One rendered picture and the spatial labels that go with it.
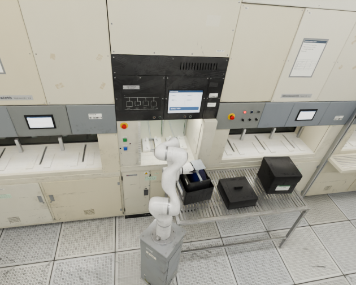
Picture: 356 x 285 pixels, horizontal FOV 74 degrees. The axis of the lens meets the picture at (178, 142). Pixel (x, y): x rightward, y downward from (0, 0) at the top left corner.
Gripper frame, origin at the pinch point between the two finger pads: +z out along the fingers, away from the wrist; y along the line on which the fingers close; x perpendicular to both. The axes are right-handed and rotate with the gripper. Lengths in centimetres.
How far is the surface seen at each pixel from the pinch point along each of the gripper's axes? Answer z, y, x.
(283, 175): 80, 23, -7
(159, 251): -47, 48, -34
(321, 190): 204, 1, -92
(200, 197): 1.5, 13.6, -27.0
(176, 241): -32, 44, -34
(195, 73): -1, -29, 74
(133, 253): -60, 5, -109
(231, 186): 34.2, 12.6, -22.8
